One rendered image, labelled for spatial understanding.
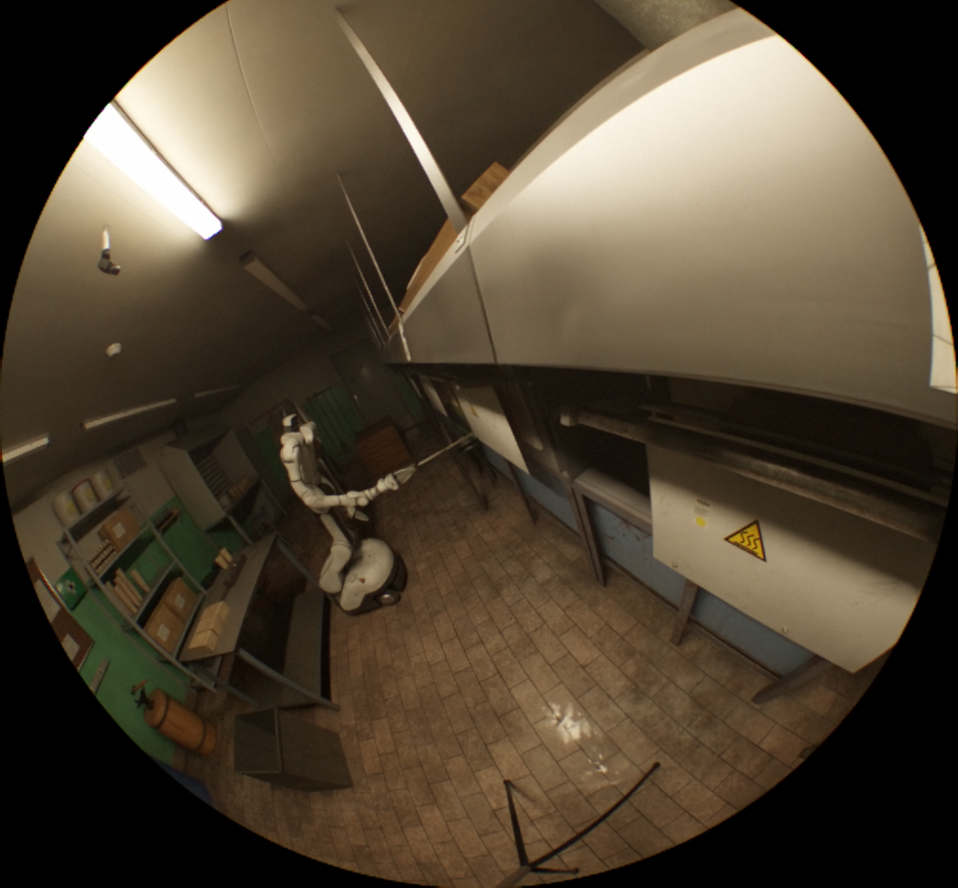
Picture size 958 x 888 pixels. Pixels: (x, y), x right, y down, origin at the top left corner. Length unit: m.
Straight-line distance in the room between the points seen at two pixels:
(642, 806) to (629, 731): 0.42
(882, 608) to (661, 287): 0.55
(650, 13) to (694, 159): 0.70
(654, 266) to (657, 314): 0.03
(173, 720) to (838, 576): 3.46
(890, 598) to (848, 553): 0.13
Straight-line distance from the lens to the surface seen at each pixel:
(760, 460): 0.28
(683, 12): 0.78
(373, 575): 2.17
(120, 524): 3.72
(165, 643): 3.60
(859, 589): 0.55
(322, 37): 1.03
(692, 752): 1.60
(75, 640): 3.67
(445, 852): 1.87
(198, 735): 3.35
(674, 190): 0.16
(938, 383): 0.15
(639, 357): 0.18
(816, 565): 0.52
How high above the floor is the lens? 1.56
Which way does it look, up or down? 18 degrees down
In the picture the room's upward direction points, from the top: 24 degrees counter-clockwise
